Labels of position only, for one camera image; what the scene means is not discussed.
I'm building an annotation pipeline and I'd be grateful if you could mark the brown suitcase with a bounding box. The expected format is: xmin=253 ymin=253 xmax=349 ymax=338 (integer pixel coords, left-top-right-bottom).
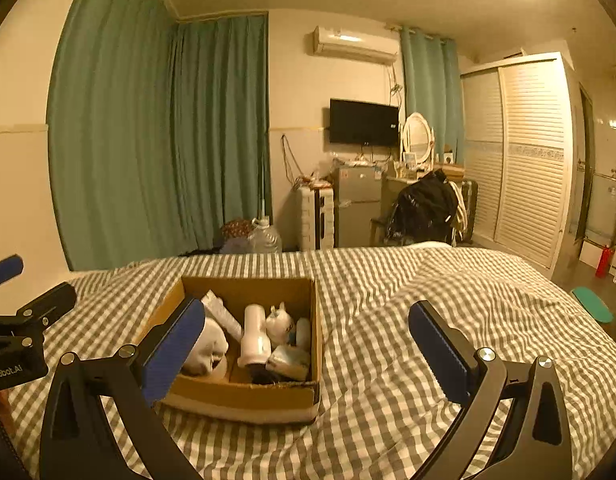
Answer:
xmin=456 ymin=178 xmax=480 ymax=241

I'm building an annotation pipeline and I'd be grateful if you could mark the hanging wall cable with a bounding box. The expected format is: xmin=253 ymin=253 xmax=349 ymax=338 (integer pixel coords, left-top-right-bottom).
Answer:
xmin=280 ymin=134 xmax=301 ymax=184

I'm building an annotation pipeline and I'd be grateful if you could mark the red fire extinguisher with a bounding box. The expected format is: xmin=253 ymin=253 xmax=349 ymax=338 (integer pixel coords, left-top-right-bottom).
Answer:
xmin=596 ymin=244 xmax=616 ymax=278

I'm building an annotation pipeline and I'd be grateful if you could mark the clear plastic water jug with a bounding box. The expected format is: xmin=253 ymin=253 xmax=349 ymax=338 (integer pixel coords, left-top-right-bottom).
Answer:
xmin=248 ymin=217 xmax=283 ymax=255

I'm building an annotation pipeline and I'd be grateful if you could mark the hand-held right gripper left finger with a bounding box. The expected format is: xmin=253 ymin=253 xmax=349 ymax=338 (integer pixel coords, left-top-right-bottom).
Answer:
xmin=39 ymin=296 xmax=206 ymax=480

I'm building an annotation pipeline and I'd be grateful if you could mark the small white plush toy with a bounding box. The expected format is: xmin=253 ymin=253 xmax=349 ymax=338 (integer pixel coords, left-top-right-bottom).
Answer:
xmin=265 ymin=302 xmax=295 ymax=346

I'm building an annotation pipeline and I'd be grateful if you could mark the wooden dressing table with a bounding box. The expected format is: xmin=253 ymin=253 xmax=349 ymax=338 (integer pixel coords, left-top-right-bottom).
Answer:
xmin=383 ymin=162 xmax=464 ymax=197

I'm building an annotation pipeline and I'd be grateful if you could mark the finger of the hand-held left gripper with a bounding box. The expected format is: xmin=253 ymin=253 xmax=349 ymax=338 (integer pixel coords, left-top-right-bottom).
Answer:
xmin=0 ymin=255 xmax=25 ymax=292
xmin=0 ymin=282 xmax=78 ymax=335

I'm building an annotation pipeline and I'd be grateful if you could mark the white oval vanity mirror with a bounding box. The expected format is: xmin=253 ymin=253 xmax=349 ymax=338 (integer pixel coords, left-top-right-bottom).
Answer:
xmin=400 ymin=112 xmax=435 ymax=164

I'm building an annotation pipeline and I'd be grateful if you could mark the floral tissue pack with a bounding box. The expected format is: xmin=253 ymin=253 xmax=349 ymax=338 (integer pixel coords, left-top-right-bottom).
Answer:
xmin=267 ymin=345 xmax=311 ymax=381

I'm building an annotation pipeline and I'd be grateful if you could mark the white ribbed suitcase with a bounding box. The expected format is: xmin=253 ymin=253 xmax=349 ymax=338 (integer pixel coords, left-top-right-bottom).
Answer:
xmin=297 ymin=187 xmax=336 ymax=251

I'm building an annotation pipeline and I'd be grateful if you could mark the wide green curtain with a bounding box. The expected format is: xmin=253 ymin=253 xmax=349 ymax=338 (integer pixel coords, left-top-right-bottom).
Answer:
xmin=47 ymin=0 xmax=181 ymax=271

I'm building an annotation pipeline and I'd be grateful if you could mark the wooden chair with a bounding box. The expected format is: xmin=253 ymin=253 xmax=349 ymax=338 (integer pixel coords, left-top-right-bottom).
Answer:
xmin=370 ymin=217 xmax=395 ymax=246

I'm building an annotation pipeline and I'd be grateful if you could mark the white hair dryer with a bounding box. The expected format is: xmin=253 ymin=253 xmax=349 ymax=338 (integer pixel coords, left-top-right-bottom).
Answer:
xmin=237 ymin=304 xmax=275 ymax=369

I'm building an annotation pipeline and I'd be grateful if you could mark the white mask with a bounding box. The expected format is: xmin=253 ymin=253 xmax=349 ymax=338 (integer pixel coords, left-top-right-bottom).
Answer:
xmin=180 ymin=317 xmax=230 ymax=379

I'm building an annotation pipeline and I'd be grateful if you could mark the white air conditioner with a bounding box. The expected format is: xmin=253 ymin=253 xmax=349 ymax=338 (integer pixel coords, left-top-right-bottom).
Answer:
xmin=312 ymin=26 xmax=399 ymax=65

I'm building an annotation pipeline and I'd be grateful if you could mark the dark patterned bag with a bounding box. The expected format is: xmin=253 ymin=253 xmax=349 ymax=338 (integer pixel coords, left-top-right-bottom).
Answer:
xmin=220 ymin=218 xmax=257 ymax=254

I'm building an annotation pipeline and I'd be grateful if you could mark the narrow green curtain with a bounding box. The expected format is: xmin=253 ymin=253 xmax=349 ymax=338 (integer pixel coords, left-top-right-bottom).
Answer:
xmin=399 ymin=27 xmax=464 ymax=154

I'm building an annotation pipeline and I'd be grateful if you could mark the silver small fridge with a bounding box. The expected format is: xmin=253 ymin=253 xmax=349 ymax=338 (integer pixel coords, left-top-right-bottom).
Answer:
xmin=333 ymin=165 xmax=385 ymax=249

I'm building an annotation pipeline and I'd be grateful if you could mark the black wall television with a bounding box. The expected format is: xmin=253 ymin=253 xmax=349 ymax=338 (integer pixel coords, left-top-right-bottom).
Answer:
xmin=329 ymin=98 xmax=400 ymax=147

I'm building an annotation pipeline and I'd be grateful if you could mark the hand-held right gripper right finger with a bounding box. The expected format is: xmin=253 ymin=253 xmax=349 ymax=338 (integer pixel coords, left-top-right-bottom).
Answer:
xmin=408 ymin=301 xmax=573 ymax=480

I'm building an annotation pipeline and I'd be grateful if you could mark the green corner curtain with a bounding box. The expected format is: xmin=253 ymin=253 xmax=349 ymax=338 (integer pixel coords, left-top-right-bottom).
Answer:
xmin=170 ymin=14 xmax=271 ymax=257

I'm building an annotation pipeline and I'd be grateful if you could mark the grey checked blanket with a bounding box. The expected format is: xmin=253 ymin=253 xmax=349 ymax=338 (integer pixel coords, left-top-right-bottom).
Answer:
xmin=0 ymin=242 xmax=616 ymax=480

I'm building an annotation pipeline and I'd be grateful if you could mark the white cream tube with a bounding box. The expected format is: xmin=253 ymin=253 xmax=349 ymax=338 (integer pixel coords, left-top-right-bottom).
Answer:
xmin=202 ymin=290 xmax=244 ymax=341

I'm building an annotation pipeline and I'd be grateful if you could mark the brown cardboard box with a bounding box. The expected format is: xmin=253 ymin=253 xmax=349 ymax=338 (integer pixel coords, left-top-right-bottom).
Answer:
xmin=138 ymin=276 xmax=323 ymax=426

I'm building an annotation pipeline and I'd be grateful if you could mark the white louvred wardrobe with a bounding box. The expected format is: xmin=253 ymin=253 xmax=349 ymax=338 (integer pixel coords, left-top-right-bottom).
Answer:
xmin=460 ymin=52 xmax=576 ymax=281

